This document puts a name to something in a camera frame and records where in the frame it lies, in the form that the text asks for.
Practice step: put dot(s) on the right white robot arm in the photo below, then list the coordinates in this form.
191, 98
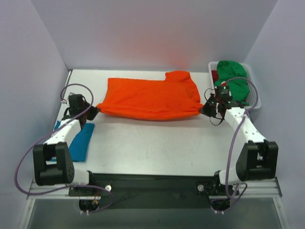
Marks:
258, 157

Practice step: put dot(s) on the folded blue t shirt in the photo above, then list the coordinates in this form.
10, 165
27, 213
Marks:
78, 146

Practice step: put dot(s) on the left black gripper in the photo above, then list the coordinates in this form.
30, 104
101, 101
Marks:
89, 112

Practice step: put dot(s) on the white plastic basket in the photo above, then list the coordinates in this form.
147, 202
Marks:
251, 98

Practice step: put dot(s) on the orange t shirt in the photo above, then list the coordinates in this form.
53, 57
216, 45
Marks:
175, 97

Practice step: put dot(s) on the dark red t shirt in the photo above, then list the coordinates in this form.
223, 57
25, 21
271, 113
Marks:
215, 76

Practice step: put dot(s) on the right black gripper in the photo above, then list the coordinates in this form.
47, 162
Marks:
209, 109

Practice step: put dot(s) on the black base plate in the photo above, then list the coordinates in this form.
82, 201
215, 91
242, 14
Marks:
150, 192

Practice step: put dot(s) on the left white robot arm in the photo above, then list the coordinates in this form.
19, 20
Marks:
54, 159

